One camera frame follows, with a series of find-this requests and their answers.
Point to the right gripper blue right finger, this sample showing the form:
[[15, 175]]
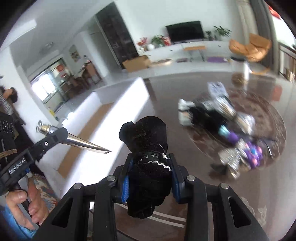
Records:
[[178, 182]]

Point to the black flat box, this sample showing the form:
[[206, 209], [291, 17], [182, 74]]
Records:
[[212, 115]]

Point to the black knit glove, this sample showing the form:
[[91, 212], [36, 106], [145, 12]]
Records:
[[150, 178]]

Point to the green potted plant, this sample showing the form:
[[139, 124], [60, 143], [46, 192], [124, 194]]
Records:
[[158, 41]]

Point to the black flat television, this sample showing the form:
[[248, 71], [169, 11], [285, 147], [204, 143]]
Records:
[[186, 31]]

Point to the red flower vase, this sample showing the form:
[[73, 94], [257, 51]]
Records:
[[142, 44]]

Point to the white long tv cabinet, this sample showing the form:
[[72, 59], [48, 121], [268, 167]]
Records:
[[175, 51]]

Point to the white packaged box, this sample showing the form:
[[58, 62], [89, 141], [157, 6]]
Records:
[[217, 89]]

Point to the wooden bench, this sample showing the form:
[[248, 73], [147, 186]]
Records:
[[191, 50]]

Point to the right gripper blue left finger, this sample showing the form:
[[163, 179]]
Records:
[[124, 178]]

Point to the dark tall bookcase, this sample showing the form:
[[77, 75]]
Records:
[[117, 34]]

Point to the person's left hand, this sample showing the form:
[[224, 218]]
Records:
[[27, 207]]

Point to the orange lounge chair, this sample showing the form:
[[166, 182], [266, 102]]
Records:
[[254, 51]]

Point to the cardboard box on floor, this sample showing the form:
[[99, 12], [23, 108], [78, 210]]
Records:
[[137, 64]]

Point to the silver metal cone tool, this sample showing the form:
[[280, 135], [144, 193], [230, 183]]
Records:
[[71, 139]]

